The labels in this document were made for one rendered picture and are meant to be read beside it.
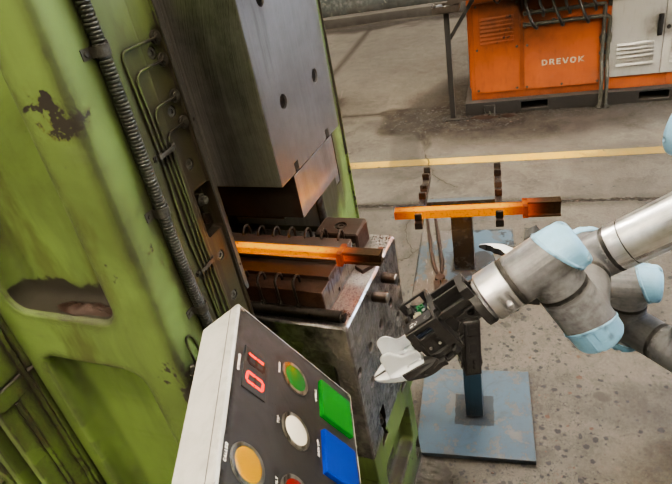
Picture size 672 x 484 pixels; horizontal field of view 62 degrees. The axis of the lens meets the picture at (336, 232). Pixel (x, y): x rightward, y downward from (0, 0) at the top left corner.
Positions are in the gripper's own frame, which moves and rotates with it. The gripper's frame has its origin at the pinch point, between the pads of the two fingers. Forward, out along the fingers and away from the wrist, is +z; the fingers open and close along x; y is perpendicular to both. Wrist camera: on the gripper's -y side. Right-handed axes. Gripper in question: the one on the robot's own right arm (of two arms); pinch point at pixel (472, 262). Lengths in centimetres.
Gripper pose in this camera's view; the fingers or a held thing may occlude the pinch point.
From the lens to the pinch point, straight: 122.1
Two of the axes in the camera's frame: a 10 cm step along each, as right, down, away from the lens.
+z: -9.2, -0.5, 3.9
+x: 3.5, -5.3, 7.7
